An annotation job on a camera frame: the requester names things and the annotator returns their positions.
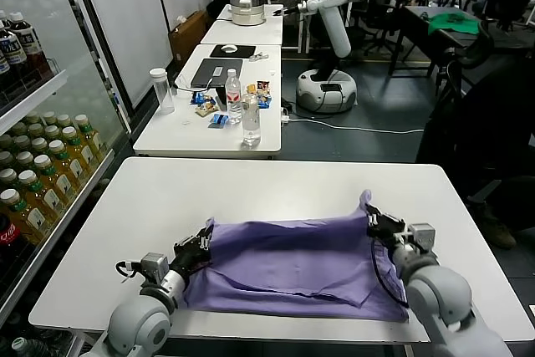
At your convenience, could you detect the dark tea bottle white cap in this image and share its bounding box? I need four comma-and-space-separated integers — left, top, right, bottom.
8, 12, 44, 78
0, 20, 23, 82

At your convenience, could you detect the green cloth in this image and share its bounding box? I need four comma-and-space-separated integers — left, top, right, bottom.
426, 12, 480, 36

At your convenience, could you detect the purple t-shirt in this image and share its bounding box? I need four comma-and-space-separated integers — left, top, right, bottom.
183, 189, 410, 324

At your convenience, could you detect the black phone stand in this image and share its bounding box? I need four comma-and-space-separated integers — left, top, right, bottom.
214, 86, 229, 112

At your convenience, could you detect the cola bottle red label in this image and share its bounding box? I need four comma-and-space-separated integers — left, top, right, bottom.
0, 212, 24, 262

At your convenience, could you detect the white floor cable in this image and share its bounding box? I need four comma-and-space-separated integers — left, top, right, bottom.
288, 116, 425, 135

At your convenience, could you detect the glass door drinks cooler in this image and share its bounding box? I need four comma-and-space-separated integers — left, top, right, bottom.
0, 0, 137, 357

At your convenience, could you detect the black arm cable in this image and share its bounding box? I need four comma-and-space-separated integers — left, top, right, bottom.
115, 260, 143, 286
370, 239, 410, 309

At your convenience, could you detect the black mouse pad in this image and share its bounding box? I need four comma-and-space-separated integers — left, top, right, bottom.
208, 44, 257, 60

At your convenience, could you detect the white humanoid wheeled robot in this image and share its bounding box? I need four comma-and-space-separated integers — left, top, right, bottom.
271, 0, 371, 115

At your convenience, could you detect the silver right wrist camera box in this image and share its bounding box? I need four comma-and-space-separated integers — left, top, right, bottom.
407, 222, 437, 256

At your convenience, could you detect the white rectangular table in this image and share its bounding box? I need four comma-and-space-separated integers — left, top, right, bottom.
132, 43, 283, 161
199, 4, 284, 47

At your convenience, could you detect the clear jar white lid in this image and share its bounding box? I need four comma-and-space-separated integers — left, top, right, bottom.
149, 68, 176, 115

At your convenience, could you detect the clear square bottle white cap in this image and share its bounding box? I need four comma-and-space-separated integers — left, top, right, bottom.
240, 94, 262, 148

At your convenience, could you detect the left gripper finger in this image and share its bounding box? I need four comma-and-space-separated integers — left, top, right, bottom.
199, 227, 216, 251
175, 226, 211, 247

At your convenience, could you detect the black closed laptop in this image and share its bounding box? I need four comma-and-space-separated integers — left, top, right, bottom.
190, 59, 244, 90

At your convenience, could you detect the bottle with white green cap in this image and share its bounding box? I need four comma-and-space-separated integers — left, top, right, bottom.
10, 337, 54, 357

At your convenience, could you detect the dark work table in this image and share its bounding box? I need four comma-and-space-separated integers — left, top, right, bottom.
392, 4, 482, 78

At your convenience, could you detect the brown cardboard box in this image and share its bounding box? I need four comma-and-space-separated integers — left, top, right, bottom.
168, 11, 209, 64

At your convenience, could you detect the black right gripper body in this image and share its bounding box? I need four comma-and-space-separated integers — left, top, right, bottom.
366, 213, 409, 250

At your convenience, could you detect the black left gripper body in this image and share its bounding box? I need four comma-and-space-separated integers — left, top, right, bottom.
170, 238, 213, 279

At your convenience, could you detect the white cooler shelf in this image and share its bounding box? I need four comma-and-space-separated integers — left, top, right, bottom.
0, 69, 69, 136

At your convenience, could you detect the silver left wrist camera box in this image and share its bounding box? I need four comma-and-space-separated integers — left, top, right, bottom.
140, 252, 170, 283

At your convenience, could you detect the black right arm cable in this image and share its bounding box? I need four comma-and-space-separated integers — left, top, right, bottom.
370, 239, 410, 309

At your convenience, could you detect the water bottle red label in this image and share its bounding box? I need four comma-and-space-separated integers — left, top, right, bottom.
225, 69, 243, 125

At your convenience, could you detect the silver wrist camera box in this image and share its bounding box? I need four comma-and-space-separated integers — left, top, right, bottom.
407, 222, 437, 256
140, 252, 170, 283

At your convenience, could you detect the white steamer pot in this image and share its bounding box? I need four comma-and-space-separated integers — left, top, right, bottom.
228, 0, 266, 28

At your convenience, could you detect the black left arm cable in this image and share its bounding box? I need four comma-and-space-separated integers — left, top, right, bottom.
115, 260, 143, 286

